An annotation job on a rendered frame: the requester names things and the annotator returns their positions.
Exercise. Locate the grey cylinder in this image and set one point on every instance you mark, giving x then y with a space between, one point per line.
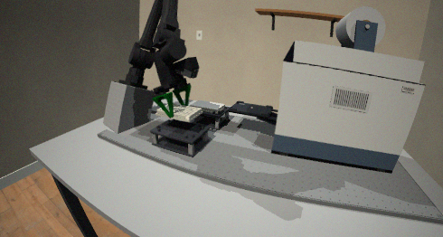
345 29

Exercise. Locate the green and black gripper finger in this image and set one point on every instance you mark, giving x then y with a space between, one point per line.
169 97
187 94

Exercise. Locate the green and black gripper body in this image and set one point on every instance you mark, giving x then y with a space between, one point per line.
166 87

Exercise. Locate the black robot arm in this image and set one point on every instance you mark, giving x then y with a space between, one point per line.
172 48

